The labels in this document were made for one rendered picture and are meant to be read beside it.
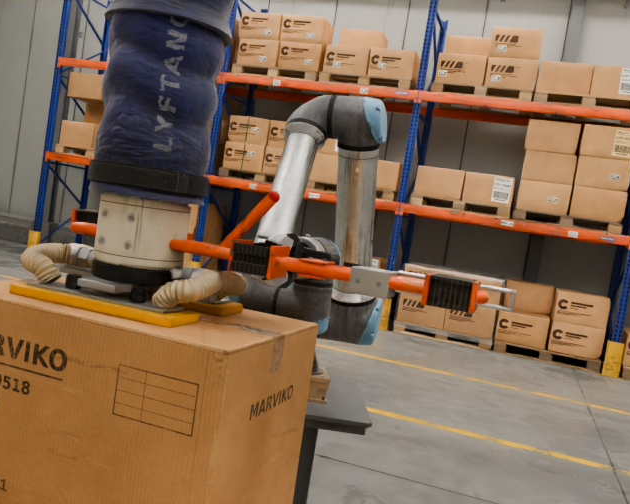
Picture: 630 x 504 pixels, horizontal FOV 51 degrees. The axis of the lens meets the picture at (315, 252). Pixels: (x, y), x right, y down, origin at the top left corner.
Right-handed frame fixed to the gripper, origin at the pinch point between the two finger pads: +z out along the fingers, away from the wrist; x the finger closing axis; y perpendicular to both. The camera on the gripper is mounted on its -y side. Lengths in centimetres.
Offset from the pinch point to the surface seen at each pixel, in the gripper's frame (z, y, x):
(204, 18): 5.7, 17.6, 40.8
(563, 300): -714, -83, -44
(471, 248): -841, 43, -3
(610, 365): -701, -144, -106
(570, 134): -712, -58, 149
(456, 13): -839, 118, 323
